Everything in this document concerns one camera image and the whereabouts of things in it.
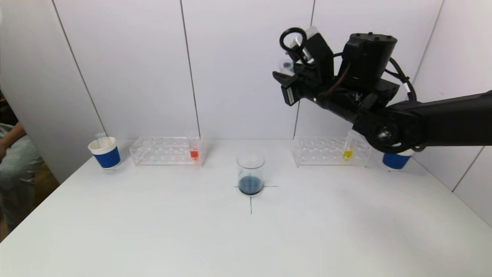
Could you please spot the red pigment test tube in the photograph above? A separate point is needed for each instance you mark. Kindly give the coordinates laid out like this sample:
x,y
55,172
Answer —
x,y
194,154

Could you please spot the bare person forearm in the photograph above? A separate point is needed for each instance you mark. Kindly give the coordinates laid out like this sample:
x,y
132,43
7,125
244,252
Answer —
x,y
11,134

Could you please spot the grey trouser leg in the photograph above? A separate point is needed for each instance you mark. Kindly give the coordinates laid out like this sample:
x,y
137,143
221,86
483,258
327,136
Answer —
x,y
17,173

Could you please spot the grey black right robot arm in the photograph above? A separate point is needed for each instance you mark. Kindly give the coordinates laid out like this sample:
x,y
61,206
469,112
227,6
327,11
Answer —
x,y
442,119

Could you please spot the clear acrylic test tube rack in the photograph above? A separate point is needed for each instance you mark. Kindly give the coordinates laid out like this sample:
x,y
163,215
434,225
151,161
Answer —
x,y
165,154
319,152

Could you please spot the yellow pigment test tube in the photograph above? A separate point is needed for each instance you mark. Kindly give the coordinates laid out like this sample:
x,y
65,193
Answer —
x,y
347,154

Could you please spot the blue white paper cup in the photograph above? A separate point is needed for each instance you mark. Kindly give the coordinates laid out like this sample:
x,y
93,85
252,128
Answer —
x,y
396,161
108,157

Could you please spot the red pigment tube white label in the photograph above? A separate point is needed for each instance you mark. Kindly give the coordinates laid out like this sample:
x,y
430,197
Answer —
x,y
286,66

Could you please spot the blue pigment test tube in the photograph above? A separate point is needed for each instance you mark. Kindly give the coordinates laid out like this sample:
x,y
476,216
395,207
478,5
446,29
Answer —
x,y
101,139

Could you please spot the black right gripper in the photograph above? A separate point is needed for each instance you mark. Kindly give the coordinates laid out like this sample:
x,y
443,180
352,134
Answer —
x,y
289,95

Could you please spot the clear glass beaker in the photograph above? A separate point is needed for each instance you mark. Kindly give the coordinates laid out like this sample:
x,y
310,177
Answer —
x,y
250,185

